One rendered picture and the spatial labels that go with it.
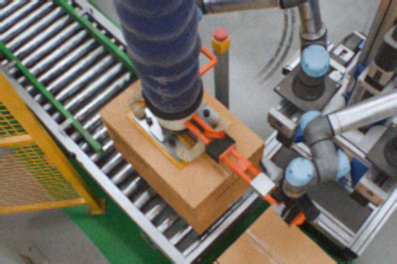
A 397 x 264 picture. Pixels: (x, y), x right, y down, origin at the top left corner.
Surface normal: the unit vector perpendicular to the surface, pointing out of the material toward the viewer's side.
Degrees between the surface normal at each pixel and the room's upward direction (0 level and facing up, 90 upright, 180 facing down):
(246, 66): 0
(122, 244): 0
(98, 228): 0
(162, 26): 71
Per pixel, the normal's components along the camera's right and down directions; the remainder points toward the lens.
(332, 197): 0.00, -0.41
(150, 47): -0.05, 0.76
